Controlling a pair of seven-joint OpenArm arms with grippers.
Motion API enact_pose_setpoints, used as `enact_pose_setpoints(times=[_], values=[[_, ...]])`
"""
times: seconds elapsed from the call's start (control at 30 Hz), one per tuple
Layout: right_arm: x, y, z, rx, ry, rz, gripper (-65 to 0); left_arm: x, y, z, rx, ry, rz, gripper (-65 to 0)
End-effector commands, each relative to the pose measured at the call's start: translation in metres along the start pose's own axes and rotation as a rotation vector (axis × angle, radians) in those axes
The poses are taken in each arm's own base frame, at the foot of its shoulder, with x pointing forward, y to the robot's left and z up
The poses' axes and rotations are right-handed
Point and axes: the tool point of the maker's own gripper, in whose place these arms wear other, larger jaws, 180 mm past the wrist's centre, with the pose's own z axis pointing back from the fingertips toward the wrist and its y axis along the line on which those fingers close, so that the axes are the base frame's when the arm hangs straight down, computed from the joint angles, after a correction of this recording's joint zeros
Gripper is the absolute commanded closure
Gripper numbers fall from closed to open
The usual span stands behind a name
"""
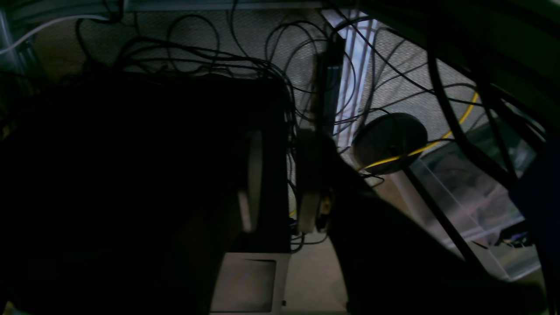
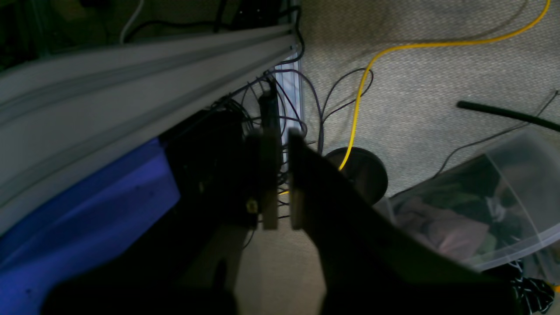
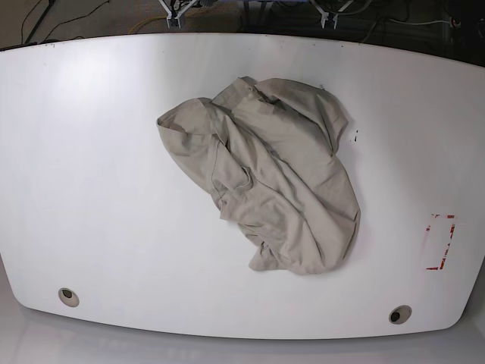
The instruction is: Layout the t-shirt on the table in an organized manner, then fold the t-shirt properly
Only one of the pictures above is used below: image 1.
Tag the clear plastic storage bin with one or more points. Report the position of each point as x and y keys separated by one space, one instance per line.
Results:
x=478 y=207

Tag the round black stand base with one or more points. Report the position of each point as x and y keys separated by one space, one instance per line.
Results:
x=389 y=143

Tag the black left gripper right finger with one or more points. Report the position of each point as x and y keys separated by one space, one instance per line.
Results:
x=391 y=265

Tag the black tripod leg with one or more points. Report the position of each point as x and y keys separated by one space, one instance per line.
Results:
x=451 y=231

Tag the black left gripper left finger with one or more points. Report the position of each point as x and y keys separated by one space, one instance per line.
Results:
x=239 y=286

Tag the black power strip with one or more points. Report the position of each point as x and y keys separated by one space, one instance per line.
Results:
x=328 y=76

